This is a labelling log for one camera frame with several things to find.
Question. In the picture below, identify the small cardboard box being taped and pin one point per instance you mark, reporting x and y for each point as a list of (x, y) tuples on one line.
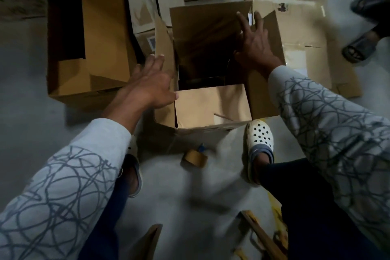
[(213, 107)]

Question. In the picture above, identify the person's blue trousers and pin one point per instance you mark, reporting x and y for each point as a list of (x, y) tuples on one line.
[(311, 214)]

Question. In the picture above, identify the person's left forearm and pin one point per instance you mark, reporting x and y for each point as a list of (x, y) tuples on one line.
[(61, 196)]

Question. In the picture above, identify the person's right hand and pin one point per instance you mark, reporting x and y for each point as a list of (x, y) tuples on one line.
[(259, 46)]

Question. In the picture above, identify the brown plastic-wrapped stool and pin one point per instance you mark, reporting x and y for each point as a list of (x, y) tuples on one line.
[(262, 235)]

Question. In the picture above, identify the person's right white clog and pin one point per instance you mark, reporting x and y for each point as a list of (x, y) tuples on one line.
[(259, 138)]

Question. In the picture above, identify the person's left white clog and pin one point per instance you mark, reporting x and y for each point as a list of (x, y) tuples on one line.
[(134, 171)]

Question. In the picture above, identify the large black-label cardboard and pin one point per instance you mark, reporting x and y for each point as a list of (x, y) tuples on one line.
[(103, 25)]

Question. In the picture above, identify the person's left hand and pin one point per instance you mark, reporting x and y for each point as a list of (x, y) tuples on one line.
[(149, 89)]

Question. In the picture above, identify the brown packing tape roll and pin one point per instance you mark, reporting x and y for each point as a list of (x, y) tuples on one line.
[(195, 158)]

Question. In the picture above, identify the flat brown cardboard sheet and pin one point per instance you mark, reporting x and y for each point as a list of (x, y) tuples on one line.
[(347, 80)]

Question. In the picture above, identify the person's right forearm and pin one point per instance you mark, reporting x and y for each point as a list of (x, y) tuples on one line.
[(341, 141)]

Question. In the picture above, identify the person's white clog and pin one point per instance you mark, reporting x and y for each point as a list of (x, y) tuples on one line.
[(134, 171), (259, 138)]

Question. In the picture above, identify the small brown cardboard box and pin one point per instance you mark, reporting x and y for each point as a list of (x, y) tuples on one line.
[(155, 1)]

